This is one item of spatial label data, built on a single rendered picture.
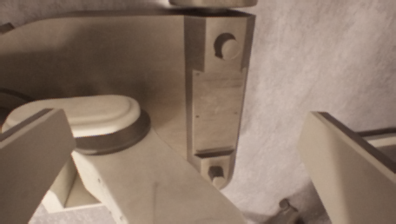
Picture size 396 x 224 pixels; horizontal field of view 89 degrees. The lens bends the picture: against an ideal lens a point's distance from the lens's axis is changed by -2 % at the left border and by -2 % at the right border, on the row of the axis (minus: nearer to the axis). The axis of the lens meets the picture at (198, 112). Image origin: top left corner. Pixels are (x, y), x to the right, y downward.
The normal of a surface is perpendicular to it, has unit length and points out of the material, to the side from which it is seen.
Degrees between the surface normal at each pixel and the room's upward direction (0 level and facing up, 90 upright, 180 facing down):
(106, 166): 90
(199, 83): 0
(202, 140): 0
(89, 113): 90
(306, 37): 0
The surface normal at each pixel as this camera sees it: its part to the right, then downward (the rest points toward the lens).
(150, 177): 0.01, -0.86
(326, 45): 0.19, 0.50
